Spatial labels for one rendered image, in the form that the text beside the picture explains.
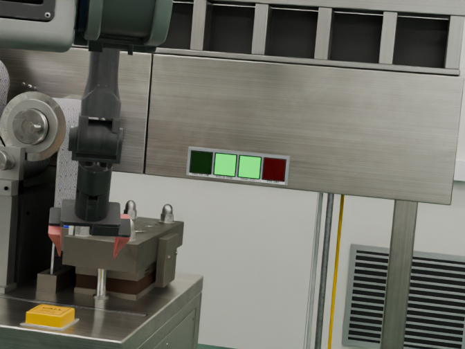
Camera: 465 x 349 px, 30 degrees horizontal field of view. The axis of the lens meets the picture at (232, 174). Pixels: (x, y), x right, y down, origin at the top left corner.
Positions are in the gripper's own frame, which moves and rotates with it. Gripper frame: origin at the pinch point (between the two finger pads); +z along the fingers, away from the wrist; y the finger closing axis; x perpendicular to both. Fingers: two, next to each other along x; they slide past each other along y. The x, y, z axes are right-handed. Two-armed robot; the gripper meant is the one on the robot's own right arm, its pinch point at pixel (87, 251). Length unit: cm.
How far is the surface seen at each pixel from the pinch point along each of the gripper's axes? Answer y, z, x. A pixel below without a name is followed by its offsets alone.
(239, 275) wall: -88, 190, -213
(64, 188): 4.8, 10.6, -33.7
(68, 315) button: 2.4, 13.5, 2.4
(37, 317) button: 8.1, 12.8, 4.0
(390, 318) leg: -79, 44, -32
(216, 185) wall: -73, 153, -241
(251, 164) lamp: -39, 11, -48
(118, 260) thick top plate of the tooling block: -7.2, 15.4, -16.0
